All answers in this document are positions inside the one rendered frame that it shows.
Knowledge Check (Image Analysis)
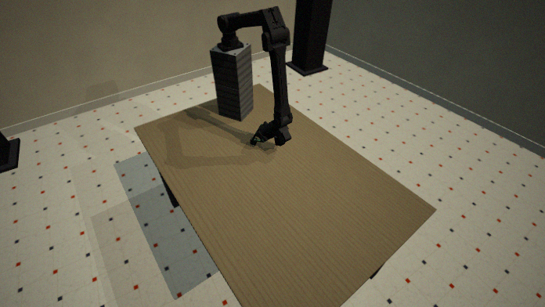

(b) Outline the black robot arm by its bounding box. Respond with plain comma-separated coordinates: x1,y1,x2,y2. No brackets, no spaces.
217,6,293,146

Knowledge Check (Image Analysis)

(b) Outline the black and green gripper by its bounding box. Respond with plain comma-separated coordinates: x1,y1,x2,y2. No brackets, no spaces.
252,121,272,143

